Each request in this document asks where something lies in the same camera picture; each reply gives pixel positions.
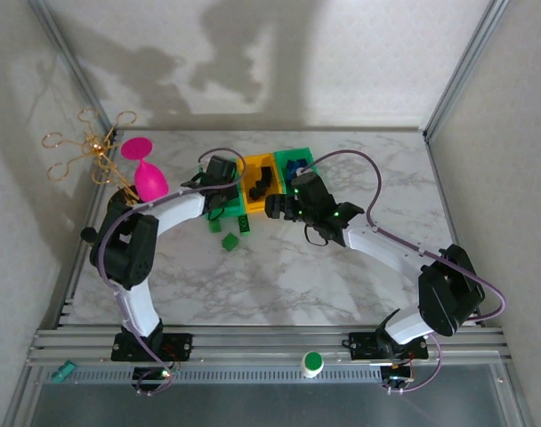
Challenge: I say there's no yellow plastic bin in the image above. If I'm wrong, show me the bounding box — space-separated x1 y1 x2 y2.
237 153 286 216

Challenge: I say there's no large green plastic bin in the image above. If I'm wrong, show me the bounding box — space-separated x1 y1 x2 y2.
202 155 249 220

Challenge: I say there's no narrow green plastic bin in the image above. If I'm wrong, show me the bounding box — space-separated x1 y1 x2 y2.
273 146 317 197

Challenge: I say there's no pink wine glass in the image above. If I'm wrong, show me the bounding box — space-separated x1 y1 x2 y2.
120 136 169 204

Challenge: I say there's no white bottle green cap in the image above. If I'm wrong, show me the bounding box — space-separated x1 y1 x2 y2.
300 350 325 379

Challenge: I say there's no teal plastic connector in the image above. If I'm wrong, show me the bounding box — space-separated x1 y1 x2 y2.
50 360 77 387

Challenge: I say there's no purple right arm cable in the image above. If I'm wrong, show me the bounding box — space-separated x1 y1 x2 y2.
302 149 507 321

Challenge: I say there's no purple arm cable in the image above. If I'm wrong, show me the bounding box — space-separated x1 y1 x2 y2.
96 148 247 379
302 149 507 321

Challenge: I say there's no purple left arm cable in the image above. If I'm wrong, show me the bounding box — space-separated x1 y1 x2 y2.
96 148 247 379

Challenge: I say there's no gold wire glass rack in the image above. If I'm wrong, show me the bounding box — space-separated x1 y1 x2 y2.
41 108 142 214

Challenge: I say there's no aluminium front rail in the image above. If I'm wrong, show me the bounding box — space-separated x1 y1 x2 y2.
28 326 514 384

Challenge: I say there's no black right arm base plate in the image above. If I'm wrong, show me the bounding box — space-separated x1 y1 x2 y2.
348 331 430 361

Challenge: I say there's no aluminium frame post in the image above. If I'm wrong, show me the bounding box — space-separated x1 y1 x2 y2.
423 0 510 139
28 0 118 137

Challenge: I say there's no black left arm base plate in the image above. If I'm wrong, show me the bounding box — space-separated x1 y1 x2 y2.
111 332 194 362

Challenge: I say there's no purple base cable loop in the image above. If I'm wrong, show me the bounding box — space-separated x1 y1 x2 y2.
134 367 174 398
385 331 443 395

